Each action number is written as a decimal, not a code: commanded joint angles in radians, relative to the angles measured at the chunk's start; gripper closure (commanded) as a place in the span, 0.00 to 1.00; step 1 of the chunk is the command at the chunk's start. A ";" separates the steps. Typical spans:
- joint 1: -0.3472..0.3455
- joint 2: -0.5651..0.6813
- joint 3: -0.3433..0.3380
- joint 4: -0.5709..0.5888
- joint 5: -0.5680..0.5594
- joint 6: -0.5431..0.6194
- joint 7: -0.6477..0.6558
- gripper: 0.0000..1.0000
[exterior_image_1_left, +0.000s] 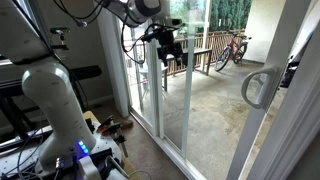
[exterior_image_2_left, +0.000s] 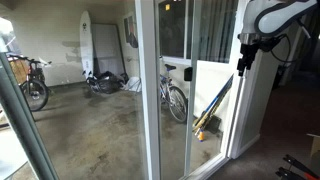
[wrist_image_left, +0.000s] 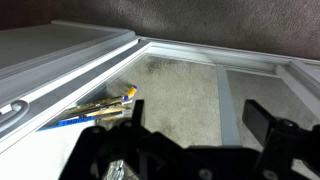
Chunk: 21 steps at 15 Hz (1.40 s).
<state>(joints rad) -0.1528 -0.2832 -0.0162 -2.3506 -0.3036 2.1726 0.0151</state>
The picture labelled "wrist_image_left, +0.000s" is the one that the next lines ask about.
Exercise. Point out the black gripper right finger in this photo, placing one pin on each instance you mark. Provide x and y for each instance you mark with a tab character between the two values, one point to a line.
258	120

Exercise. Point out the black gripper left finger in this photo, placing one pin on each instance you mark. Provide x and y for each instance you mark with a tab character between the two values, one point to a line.
138	115

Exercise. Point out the white sliding glass door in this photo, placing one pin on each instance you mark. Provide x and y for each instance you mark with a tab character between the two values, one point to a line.
51	66

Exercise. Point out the grey door handle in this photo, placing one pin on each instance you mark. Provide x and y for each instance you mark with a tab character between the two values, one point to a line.
19	109

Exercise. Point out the blue flat board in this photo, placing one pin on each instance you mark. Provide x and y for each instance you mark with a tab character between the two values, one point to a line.
80	120

